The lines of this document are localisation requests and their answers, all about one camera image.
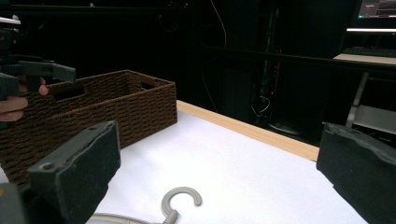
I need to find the brown woven basket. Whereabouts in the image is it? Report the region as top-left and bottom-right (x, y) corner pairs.
(0, 69), (178, 188)

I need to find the thin hanging cable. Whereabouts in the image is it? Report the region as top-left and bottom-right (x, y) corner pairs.
(209, 0), (228, 49)

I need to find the wooden desk with metal legs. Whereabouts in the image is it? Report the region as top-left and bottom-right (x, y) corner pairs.
(332, 52), (396, 135)

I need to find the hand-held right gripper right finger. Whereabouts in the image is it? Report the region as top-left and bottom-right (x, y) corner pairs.
(316, 121), (396, 224)

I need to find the white cable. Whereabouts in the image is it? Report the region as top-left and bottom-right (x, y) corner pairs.
(250, 94), (272, 119)

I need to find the computer monitor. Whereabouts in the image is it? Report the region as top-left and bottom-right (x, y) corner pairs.
(358, 0), (396, 20)

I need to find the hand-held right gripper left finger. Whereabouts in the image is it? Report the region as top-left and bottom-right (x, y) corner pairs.
(27, 120), (121, 224)

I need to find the white light bar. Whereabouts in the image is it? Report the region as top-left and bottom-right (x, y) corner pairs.
(346, 27), (396, 34)

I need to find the red cable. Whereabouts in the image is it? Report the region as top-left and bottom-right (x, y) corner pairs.
(271, 59), (281, 96)

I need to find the grey clothes hanger hook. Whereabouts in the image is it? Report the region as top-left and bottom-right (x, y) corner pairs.
(86, 186), (203, 224)

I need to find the black keyboard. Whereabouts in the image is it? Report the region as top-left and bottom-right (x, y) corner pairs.
(342, 46), (396, 59)

